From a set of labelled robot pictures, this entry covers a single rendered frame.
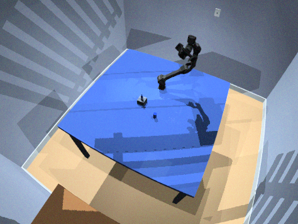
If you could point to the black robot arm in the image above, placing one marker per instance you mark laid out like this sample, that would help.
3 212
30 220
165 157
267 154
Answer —
183 69

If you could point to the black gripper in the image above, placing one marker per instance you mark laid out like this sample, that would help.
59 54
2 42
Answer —
186 51

